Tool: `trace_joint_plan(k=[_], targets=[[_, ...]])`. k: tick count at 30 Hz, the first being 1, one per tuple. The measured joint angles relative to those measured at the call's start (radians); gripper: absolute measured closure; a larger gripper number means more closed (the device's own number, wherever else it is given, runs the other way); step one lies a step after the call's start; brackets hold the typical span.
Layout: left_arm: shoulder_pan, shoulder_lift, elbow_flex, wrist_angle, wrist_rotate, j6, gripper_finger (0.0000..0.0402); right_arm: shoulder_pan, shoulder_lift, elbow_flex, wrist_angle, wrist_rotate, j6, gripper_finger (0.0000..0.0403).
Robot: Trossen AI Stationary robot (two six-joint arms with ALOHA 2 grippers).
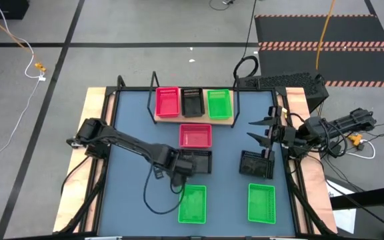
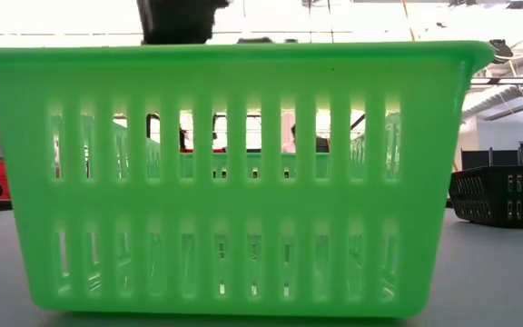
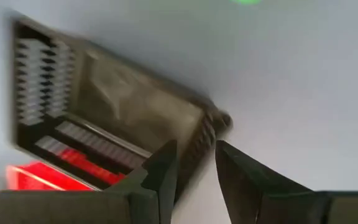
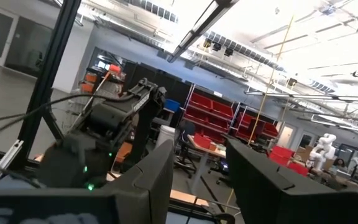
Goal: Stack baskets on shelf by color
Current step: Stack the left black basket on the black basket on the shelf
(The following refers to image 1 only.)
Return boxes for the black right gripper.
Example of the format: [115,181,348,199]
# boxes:
[246,105,297,159]

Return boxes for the black coiled cable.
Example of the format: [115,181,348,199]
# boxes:
[233,0,260,81]

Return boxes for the wooden shelf with black frame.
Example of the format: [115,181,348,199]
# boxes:
[146,70,246,129]

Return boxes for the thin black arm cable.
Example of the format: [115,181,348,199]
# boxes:
[143,165,188,215]

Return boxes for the orange floor cable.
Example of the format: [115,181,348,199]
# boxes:
[0,5,47,73]

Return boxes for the black plastic basket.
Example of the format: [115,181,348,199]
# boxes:
[180,87,206,118]
[238,149,275,180]
[180,149,213,175]

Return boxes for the black floor box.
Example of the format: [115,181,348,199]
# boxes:
[0,0,30,20]

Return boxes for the black striped floor ramp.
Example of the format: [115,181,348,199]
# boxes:
[254,14,384,89]

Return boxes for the black cable conduit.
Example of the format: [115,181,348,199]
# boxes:
[55,159,109,234]
[283,159,339,238]

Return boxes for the yellow hanging cable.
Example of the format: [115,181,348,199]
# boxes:
[315,0,337,71]

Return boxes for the yellow power plug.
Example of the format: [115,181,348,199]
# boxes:
[347,133,366,151]

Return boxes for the white sheet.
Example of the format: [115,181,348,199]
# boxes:
[325,179,358,235]

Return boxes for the red plastic basket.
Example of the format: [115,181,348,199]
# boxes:
[179,123,213,149]
[155,86,181,119]

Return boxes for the green plastic basket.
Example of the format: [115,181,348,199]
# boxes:
[177,184,207,225]
[207,89,233,121]
[247,183,277,225]

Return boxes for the white looped cable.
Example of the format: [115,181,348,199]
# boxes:
[345,139,377,160]

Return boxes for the white floor cable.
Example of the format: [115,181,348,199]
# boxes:
[0,0,46,166]

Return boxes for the dark desk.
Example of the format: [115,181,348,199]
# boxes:
[330,184,384,240]

